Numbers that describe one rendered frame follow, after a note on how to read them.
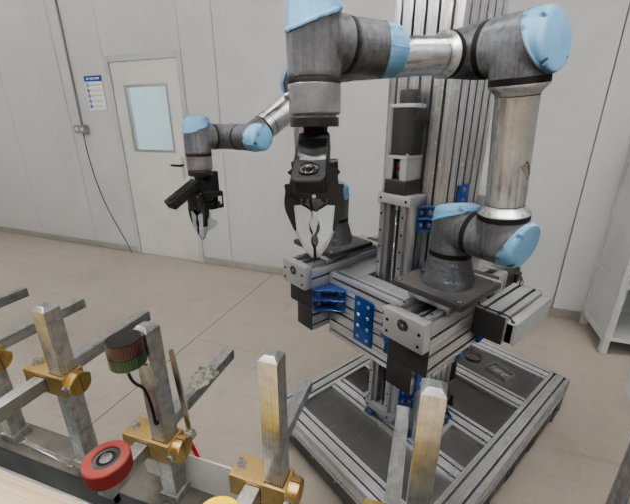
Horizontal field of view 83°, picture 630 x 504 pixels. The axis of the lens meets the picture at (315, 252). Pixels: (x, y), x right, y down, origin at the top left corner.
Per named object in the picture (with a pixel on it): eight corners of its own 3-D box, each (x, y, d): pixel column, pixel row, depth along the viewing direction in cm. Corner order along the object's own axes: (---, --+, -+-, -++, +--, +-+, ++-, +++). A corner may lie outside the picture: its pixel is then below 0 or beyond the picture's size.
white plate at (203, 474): (148, 469, 84) (141, 437, 80) (246, 503, 76) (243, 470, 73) (146, 471, 83) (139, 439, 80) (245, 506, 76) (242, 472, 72)
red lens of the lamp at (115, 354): (125, 337, 64) (123, 326, 63) (153, 343, 62) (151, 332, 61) (97, 356, 59) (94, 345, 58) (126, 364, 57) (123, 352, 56)
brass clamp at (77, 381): (52, 371, 84) (47, 353, 82) (96, 384, 80) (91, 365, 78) (25, 389, 78) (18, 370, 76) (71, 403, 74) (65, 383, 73)
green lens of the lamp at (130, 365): (128, 349, 65) (126, 338, 64) (155, 355, 63) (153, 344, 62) (100, 369, 59) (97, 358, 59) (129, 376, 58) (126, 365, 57)
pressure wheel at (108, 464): (117, 475, 72) (106, 432, 68) (149, 487, 70) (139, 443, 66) (82, 514, 65) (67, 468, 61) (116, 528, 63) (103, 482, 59)
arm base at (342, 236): (334, 232, 150) (334, 209, 146) (360, 241, 139) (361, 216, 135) (306, 239, 141) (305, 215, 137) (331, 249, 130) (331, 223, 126)
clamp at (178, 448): (143, 432, 79) (139, 415, 78) (194, 448, 75) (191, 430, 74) (123, 453, 74) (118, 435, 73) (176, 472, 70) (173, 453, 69)
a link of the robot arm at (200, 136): (216, 116, 102) (189, 115, 96) (219, 155, 105) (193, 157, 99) (202, 116, 107) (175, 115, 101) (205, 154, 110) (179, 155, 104)
